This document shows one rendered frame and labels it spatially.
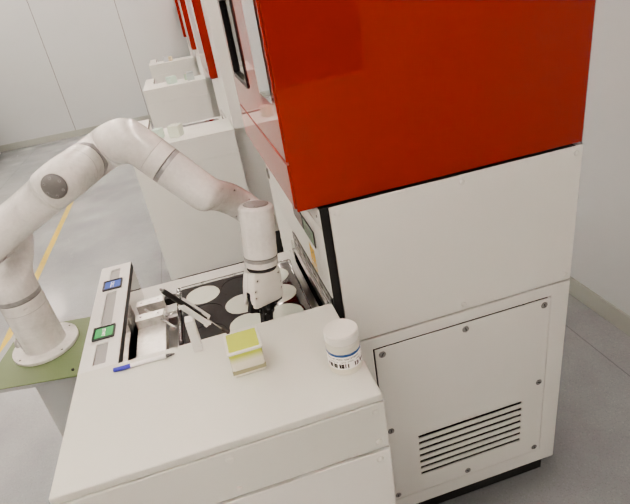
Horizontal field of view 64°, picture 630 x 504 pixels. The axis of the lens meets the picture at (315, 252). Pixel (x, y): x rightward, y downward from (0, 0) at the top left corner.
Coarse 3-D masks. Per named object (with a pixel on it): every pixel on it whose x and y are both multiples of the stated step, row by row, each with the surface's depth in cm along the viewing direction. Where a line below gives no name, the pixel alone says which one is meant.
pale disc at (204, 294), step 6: (198, 288) 157; (204, 288) 157; (210, 288) 156; (216, 288) 156; (192, 294) 155; (198, 294) 154; (204, 294) 154; (210, 294) 153; (216, 294) 152; (192, 300) 152; (198, 300) 151; (204, 300) 150; (210, 300) 150
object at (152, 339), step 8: (168, 320) 152; (144, 328) 146; (152, 328) 145; (160, 328) 145; (168, 328) 148; (144, 336) 142; (152, 336) 142; (160, 336) 141; (168, 336) 145; (144, 344) 139; (152, 344) 138; (160, 344) 138; (168, 344) 141; (144, 352) 136; (152, 352) 135
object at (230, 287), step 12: (288, 264) 162; (240, 276) 160; (288, 276) 155; (192, 288) 158; (228, 288) 155; (240, 288) 154; (300, 288) 148; (216, 300) 149; (228, 300) 148; (288, 300) 144; (300, 300) 143; (216, 312) 144; (228, 312) 143; (228, 324) 138; (204, 336) 135
